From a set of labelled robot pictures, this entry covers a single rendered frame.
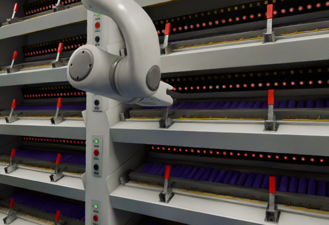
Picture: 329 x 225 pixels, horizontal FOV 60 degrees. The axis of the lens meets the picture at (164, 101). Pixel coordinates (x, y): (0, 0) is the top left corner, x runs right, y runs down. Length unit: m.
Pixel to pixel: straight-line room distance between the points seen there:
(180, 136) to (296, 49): 0.33
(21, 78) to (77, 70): 0.68
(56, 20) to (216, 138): 0.69
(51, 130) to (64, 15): 0.39
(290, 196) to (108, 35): 0.64
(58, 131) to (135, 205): 0.37
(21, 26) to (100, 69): 0.76
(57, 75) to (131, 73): 0.57
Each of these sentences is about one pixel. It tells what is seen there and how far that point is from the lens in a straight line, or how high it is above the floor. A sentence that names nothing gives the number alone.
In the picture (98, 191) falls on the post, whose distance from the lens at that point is 0.91.
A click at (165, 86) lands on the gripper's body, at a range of 0.66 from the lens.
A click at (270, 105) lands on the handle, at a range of 0.67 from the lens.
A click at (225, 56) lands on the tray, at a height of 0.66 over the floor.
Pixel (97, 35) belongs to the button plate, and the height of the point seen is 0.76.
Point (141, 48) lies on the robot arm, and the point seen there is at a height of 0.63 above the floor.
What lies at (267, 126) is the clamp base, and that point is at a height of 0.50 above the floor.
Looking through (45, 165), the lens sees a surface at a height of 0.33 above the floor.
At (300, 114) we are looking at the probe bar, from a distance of 0.71.
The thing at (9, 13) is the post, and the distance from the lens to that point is 1.54.
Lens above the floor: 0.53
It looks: 2 degrees up
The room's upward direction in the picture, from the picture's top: straight up
